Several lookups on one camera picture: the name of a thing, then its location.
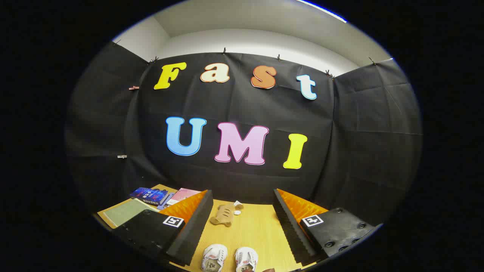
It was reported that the blue cover book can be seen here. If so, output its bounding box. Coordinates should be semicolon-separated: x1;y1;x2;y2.
130;187;171;206

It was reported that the black backdrop cloth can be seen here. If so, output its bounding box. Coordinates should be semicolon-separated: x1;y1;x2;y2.
65;41;423;227

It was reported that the lavender cover book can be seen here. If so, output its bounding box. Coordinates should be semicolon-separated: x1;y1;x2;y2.
157;193;175;210

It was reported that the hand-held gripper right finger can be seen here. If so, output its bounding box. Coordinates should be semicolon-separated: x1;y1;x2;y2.
273;189;383;266

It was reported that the brown plush toy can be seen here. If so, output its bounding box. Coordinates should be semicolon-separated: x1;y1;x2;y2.
210;200;244;227

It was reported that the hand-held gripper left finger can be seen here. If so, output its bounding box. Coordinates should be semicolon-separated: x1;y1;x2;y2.
113;190;214;267

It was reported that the white canvas shoe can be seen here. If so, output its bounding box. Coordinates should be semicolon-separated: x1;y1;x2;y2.
200;244;228;272
234;247;259;272

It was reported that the green storage box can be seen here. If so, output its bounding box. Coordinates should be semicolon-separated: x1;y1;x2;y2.
102;198;161;229

